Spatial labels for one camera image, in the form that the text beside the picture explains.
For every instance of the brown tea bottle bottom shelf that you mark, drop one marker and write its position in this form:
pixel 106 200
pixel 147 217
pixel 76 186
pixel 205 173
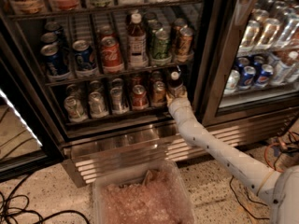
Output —
pixel 175 85

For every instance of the brown tea bottle shelf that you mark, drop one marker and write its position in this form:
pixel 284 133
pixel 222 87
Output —
pixel 136 42
pixel 175 85

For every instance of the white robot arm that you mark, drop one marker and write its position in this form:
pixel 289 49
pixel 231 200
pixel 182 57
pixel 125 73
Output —
pixel 280 191

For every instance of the orange can bottom shelf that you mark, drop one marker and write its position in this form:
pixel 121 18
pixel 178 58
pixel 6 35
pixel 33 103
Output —
pixel 158 94

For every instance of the red can bottom shelf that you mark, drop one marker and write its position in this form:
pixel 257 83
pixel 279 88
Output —
pixel 139 97

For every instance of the glass fridge door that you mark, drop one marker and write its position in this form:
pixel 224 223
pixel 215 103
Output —
pixel 252 33

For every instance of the brown tea bottle middle shelf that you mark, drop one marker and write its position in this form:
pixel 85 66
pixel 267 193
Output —
pixel 136 42

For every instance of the orange soda can front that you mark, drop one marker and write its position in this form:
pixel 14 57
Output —
pixel 184 43

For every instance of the green soda can front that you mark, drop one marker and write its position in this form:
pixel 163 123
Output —
pixel 160 53

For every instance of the white can behind glass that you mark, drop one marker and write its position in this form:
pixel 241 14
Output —
pixel 232 82

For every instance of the silver can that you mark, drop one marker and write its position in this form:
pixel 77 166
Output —
pixel 97 105
pixel 75 109
pixel 119 105

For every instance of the blue Pepsi can behind glass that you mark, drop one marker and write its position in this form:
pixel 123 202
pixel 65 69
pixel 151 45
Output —
pixel 246 78

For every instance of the red Coca-Cola can front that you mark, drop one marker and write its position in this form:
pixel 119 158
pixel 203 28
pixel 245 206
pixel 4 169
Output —
pixel 111 55

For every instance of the Pepsi can behind glass right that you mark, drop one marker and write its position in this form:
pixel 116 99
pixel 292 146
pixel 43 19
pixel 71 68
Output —
pixel 264 75

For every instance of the blue Pepsi can front right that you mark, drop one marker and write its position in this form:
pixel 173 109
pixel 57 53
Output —
pixel 84 58

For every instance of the clear plastic bin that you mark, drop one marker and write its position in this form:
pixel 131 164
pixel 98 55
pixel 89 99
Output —
pixel 149 193

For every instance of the silver can bottom far left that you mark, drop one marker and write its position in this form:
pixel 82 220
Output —
pixel 75 109

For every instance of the blue Pepsi can front left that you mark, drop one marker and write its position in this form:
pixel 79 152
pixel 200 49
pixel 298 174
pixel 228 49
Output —
pixel 54 60

